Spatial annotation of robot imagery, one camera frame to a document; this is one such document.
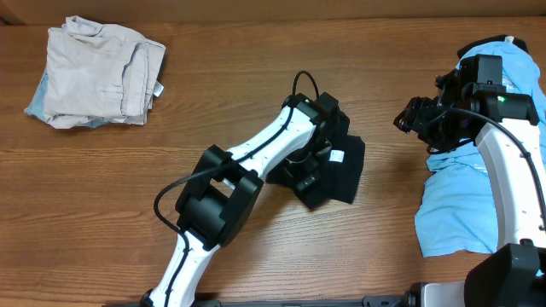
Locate black t-shirt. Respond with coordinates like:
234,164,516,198
266,111,367,211

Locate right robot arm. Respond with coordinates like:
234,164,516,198
393,55,545,307

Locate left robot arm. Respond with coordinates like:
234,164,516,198
139,93,340,306

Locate light blue t-shirt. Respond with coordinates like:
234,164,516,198
415,41,545,258

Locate beige folded trousers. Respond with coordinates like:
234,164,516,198
43,15,166,129

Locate light blue folded garment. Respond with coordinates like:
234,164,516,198
24,71,106,130

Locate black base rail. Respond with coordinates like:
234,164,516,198
102,281,466,307

